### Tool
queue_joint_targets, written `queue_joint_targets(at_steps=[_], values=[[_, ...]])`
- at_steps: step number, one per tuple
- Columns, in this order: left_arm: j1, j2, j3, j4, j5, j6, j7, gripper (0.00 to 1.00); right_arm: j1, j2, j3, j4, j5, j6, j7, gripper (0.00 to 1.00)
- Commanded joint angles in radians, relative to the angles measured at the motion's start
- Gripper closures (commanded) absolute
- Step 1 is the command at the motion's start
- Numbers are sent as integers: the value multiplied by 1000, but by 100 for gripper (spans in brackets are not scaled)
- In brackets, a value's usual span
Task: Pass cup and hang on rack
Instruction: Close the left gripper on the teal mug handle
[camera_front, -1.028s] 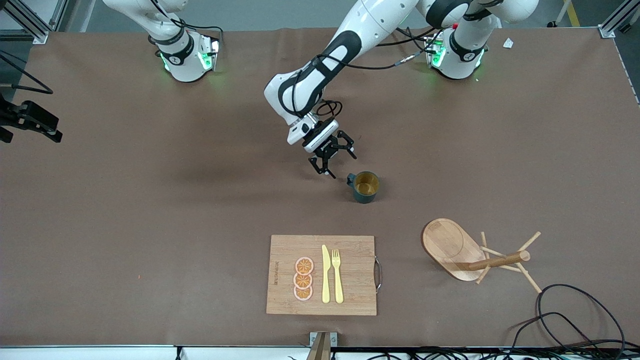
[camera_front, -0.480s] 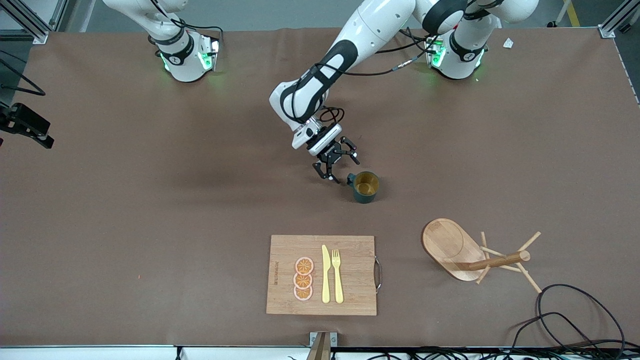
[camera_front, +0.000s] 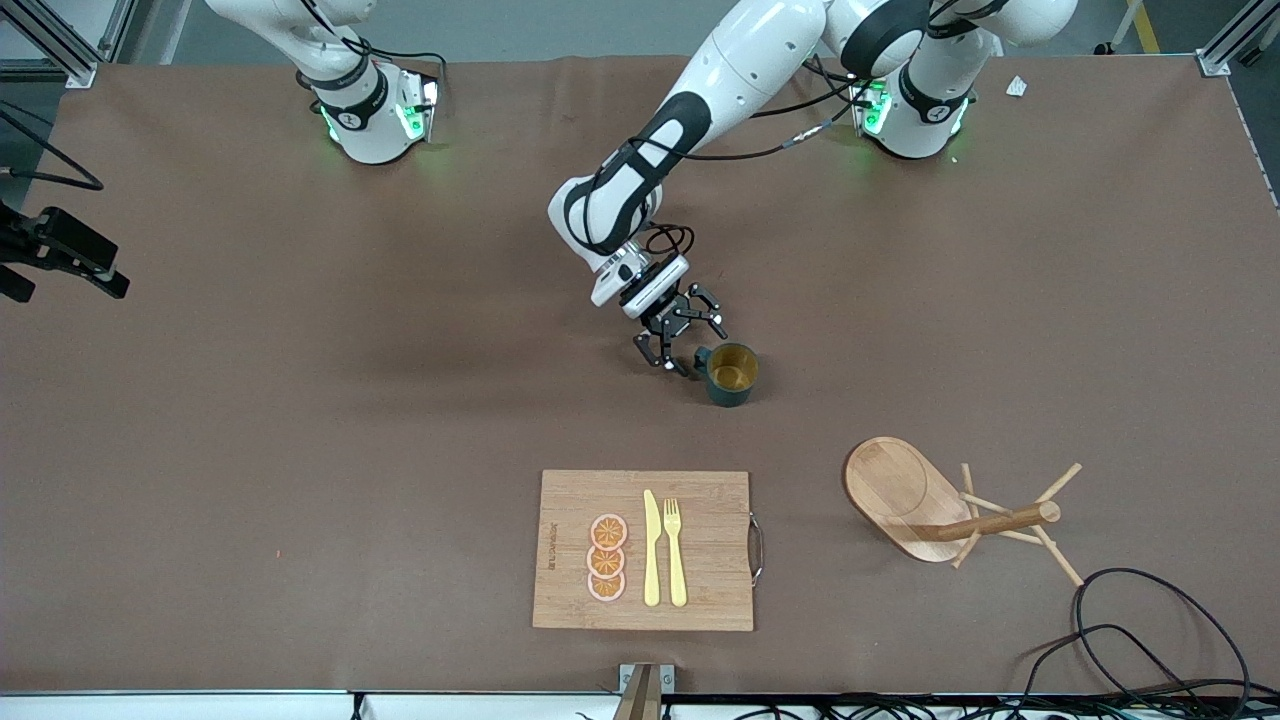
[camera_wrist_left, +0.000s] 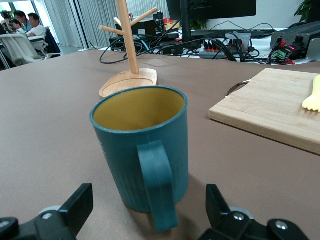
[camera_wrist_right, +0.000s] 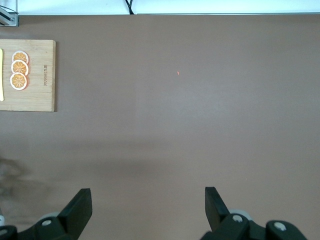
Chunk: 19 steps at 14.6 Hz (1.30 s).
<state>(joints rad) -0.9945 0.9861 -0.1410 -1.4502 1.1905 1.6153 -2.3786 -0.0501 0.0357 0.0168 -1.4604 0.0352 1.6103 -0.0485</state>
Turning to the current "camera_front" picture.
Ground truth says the teal cup with yellow inside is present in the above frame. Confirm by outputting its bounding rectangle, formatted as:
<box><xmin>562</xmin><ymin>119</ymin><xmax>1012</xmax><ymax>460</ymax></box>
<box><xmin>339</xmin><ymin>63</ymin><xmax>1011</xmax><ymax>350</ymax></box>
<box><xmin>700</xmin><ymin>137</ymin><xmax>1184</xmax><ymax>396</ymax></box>
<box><xmin>692</xmin><ymin>342</ymin><xmax>760</xmax><ymax>409</ymax></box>

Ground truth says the wooden mug rack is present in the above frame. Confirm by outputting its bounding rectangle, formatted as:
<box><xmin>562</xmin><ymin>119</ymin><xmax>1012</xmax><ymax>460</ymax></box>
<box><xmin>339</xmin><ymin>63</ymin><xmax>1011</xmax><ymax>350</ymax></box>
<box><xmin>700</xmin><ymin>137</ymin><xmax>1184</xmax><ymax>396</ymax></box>
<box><xmin>845</xmin><ymin>437</ymin><xmax>1086</xmax><ymax>588</ymax></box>

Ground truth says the bamboo cutting board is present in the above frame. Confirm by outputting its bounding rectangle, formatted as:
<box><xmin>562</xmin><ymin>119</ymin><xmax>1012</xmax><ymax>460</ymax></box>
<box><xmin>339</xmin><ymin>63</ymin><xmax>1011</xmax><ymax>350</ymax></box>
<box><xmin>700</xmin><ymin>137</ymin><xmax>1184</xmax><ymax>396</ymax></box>
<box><xmin>532</xmin><ymin>470</ymin><xmax>765</xmax><ymax>633</ymax></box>

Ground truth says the yellow plastic knife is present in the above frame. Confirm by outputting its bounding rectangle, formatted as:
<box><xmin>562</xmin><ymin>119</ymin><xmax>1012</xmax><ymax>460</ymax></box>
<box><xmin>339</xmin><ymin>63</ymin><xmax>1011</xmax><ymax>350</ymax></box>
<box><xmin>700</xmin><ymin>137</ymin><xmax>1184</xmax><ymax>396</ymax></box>
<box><xmin>643</xmin><ymin>489</ymin><xmax>663</xmax><ymax>608</ymax></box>

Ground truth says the yellow plastic fork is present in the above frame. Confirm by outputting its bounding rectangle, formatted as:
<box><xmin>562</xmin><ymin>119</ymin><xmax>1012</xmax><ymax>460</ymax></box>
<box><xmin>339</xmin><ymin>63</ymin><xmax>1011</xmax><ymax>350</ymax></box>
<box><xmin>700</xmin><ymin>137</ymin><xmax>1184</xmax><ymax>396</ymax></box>
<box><xmin>663</xmin><ymin>498</ymin><xmax>689</xmax><ymax>608</ymax></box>

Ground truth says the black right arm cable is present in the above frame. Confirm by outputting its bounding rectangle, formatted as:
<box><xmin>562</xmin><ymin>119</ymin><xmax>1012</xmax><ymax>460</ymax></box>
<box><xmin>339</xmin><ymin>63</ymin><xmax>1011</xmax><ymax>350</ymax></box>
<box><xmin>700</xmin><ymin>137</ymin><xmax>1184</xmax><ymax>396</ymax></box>
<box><xmin>0</xmin><ymin>100</ymin><xmax>106</xmax><ymax>193</ymax></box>

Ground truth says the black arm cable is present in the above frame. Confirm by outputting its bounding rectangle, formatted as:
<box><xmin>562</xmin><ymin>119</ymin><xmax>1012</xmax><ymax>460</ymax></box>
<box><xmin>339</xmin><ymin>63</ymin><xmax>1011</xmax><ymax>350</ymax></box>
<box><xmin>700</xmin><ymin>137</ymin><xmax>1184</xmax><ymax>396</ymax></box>
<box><xmin>0</xmin><ymin>100</ymin><xmax>106</xmax><ymax>193</ymax></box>
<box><xmin>640</xmin><ymin>60</ymin><xmax>871</xmax><ymax>256</ymax></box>

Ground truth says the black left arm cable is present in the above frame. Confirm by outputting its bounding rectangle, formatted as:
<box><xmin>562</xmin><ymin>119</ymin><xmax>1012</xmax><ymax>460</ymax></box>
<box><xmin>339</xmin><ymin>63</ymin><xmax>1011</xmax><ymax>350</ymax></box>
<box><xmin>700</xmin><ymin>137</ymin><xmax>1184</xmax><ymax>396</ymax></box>
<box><xmin>640</xmin><ymin>60</ymin><xmax>871</xmax><ymax>256</ymax></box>

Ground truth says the aluminium frame profile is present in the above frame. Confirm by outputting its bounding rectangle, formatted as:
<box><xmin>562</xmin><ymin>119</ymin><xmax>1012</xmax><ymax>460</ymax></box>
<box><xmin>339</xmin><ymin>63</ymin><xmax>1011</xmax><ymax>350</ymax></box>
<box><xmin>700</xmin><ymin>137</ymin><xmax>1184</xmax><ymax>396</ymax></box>
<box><xmin>1195</xmin><ymin>0</ymin><xmax>1280</xmax><ymax>78</ymax></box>
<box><xmin>0</xmin><ymin>0</ymin><xmax>151</xmax><ymax>89</ymax></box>

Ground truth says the black left base cable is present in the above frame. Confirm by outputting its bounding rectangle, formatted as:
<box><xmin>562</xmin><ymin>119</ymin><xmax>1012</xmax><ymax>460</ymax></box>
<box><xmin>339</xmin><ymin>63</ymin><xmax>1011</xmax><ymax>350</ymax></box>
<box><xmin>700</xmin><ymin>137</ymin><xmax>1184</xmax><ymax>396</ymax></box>
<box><xmin>805</xmin><ymin>55</ymin><xmax>866</xmax><ymax>106</ymax></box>

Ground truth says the black base cable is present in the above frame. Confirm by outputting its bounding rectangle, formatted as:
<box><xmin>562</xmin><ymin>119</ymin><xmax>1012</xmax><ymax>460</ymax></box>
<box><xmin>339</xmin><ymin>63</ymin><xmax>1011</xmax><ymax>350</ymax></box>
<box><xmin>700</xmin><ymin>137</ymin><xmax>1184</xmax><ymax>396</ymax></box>
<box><xmin>350</xmin><ymin>40</ymin><xmax>448</xmax><ymax>111</ymax></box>
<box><xmin>805</xmin><ymin>55</ymin><xmax>866</xmax><ymax>106</ymax></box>

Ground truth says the aluminium camera post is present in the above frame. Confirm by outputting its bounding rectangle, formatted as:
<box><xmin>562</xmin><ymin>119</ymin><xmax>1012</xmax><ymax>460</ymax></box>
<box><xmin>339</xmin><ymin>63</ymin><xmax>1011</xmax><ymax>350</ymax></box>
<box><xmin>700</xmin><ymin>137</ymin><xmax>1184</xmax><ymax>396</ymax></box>
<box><xmin>612</xmin><ymin>662</ymin><xmax>676</xmax><ymax>720</ymax></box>

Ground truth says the black right base cable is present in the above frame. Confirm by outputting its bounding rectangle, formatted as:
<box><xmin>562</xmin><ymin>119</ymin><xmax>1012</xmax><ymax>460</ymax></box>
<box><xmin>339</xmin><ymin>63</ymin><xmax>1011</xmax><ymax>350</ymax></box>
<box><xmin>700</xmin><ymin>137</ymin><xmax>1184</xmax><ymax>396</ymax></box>
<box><xmin>350</xmin><ymin>40</ymin><xmax>448</xmax><ymax>111</ymax></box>

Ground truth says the black cable bundle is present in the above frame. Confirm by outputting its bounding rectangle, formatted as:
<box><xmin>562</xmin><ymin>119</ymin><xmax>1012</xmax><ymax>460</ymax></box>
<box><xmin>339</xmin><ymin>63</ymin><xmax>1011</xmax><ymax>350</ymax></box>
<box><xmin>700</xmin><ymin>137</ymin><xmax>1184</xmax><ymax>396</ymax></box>
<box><xmin>660</xmin><ymin>693</ymin><xmax>1280</xmax><ymax>720</ymax></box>

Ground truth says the black looped table cable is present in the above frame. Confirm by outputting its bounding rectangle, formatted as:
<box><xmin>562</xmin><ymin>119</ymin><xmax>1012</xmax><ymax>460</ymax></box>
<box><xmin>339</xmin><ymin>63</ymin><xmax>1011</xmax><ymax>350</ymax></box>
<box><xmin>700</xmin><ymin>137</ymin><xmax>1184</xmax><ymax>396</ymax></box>
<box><xmin>1073</xmin><ymin>568</ymin><xmax>1252</xmax><ymax>693</ymax></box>

